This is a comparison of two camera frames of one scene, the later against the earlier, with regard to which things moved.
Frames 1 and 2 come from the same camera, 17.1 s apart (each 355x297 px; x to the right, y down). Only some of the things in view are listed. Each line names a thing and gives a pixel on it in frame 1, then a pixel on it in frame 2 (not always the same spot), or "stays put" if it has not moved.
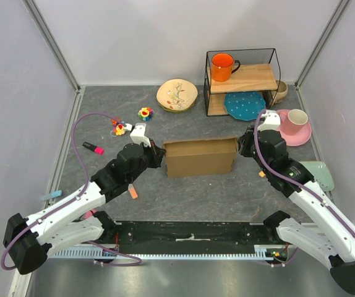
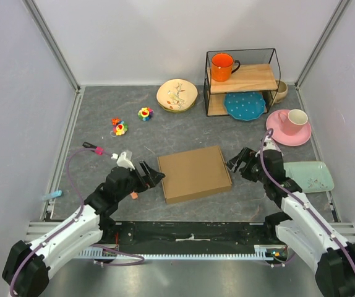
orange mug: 222,66 stays put
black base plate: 193,234 stays put
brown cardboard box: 201,156 → 193,174
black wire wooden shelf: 259,72 stays put
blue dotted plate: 244,106 stays put
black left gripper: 157,154 → 152,177
